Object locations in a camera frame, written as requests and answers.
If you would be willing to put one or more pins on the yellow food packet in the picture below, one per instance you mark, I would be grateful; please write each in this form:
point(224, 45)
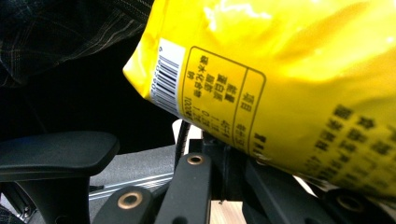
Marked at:
point(295, 93)

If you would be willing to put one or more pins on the black chair armrest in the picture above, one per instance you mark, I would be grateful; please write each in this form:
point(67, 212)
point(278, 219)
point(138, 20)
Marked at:
point(53, 155)

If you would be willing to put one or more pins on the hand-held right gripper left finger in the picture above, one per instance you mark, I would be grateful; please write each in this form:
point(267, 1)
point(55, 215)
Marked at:
point(218, 174)

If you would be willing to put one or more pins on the dark plaid clothing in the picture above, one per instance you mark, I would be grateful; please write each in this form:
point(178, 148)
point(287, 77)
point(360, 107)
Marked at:
point(62, 34)

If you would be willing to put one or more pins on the silver metal rail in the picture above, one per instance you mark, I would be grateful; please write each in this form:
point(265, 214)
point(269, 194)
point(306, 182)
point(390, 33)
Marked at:
point(130, 186)

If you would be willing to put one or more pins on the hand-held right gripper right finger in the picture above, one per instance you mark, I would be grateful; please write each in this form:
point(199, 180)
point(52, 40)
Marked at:
point(236, 177)

